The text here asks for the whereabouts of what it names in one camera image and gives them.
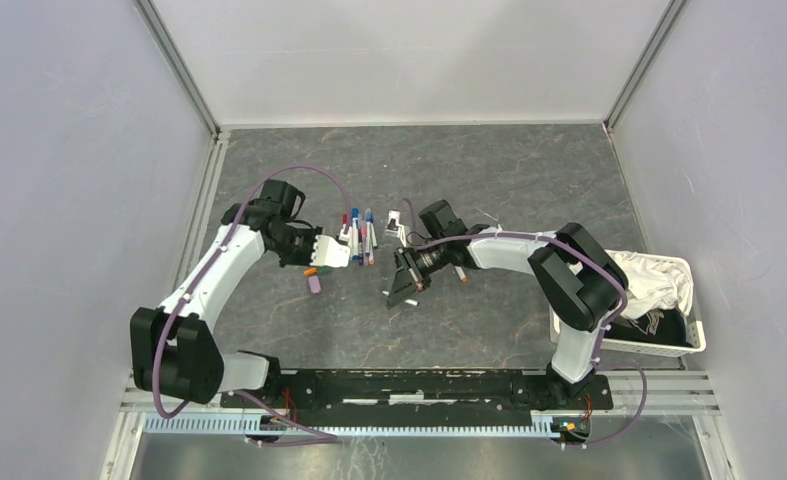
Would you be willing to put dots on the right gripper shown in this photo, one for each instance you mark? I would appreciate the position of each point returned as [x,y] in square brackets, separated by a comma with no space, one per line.
[408,276]

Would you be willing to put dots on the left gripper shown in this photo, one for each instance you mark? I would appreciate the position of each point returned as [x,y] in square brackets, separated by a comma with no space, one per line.
[320,240]

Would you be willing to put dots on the orange capped white marker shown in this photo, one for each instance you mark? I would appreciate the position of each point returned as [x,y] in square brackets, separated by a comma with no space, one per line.
[461,274]

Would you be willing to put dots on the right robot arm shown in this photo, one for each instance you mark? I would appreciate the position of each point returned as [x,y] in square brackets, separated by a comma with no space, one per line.
[582,283]

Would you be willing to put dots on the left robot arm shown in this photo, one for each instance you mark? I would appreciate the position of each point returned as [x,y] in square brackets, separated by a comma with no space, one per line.
[173,349]

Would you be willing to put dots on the blue capped white marker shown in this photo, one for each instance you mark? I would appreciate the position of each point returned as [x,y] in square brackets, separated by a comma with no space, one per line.
[355,236]

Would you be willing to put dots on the white cloth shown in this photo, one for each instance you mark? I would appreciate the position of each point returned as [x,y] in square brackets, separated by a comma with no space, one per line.
[655,282]

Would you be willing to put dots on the black cloth in basket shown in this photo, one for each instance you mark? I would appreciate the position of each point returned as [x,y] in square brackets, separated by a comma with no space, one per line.
[660,327]

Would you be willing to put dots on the white plastic basket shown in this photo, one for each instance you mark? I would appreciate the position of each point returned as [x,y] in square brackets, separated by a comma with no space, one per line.
[695,335]

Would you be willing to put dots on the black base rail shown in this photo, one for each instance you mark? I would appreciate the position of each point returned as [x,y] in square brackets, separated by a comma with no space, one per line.
[429,397]

